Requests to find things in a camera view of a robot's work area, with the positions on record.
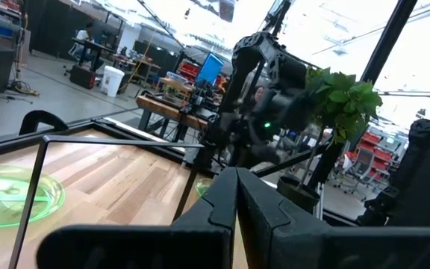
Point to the blue monitor screen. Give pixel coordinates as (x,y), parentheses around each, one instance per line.
(210,69)

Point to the black desk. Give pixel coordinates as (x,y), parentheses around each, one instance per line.
(92,46)

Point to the black rig post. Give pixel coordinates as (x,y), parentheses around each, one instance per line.
(386,41)

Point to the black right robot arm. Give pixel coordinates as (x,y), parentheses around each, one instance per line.
(248,56)

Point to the black curved chair back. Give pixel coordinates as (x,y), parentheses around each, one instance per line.
(41,116)

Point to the black diagonal rig brace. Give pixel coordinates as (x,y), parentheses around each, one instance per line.
(293,160)

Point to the green potted plant black pot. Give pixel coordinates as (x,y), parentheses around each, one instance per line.
(342,101)

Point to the black box with red side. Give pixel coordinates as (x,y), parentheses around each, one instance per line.
(82,76)

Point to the grey office chair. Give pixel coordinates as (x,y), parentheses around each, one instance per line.
(360,168)

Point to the white trash bin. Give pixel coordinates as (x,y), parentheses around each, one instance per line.
(111,80)

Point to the wooden crate with plant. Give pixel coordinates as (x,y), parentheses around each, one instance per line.
(175,89)

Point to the wooden top workbench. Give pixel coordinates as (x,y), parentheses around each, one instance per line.
(162,109)

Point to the black neighbouring robot equipment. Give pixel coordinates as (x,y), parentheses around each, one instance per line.
(424,172)

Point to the person seated at desk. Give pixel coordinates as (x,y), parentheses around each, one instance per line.
(83,35)

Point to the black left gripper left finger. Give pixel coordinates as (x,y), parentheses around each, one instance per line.
(185,243)

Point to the red storage bins rack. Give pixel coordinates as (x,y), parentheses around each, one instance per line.
(371,149)

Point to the hanging ceiling unit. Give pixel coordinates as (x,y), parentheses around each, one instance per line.
(227,10)

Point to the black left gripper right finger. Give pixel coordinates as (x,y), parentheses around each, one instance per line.
(293,243)

